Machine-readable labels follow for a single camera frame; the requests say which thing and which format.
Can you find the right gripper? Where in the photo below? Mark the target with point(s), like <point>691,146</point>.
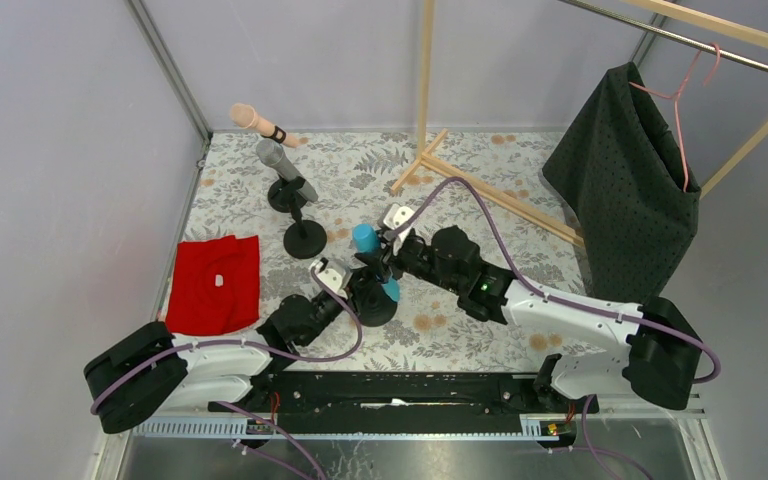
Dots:
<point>396,254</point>

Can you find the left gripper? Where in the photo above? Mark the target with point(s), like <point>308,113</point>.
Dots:
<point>345,290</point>

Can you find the blue microphone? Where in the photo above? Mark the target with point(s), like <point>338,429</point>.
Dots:
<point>365,240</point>

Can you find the black mic stand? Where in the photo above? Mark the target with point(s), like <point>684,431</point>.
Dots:
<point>304,238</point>
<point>279,197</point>
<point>368,298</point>

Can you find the grey microphone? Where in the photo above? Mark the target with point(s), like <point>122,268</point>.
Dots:
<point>272,155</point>

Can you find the beige microphone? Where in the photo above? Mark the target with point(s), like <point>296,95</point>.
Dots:
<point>246,117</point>

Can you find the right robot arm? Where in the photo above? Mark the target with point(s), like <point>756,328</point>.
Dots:
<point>647,349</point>

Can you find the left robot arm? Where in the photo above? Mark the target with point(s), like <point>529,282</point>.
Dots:
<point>154,370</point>

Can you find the floral table mat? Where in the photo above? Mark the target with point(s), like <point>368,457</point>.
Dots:
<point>357,176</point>

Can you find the red folded shirt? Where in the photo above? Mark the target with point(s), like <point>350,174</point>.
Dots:
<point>215,286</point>

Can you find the dark dotted hanging cloth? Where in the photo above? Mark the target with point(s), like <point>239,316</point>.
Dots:
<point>619,168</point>

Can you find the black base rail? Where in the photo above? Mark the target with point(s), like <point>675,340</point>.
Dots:
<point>335,403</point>

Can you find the pink wire hanger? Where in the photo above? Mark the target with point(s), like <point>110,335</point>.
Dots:
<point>675,98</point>

